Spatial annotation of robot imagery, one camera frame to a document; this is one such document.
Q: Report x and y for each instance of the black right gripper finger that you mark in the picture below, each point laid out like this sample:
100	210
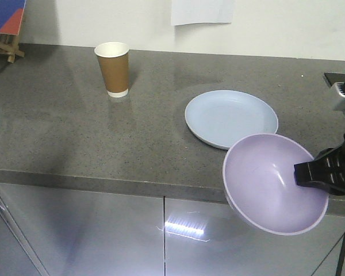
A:
323	173

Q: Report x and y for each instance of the purple plastic bowl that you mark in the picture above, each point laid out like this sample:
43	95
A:
259	185

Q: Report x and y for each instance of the light blue plate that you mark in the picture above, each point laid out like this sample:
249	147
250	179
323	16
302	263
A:
220	118

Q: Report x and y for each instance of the brown paper cup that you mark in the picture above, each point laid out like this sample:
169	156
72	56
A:
113	59

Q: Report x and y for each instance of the white paper sheet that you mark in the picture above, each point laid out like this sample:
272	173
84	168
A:
184	12

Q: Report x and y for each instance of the wooden folding rack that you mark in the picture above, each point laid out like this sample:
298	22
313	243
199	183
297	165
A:
9	46

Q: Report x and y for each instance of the red blue board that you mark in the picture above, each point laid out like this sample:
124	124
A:
11	14

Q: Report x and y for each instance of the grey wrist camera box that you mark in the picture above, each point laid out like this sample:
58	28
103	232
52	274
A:
338	99

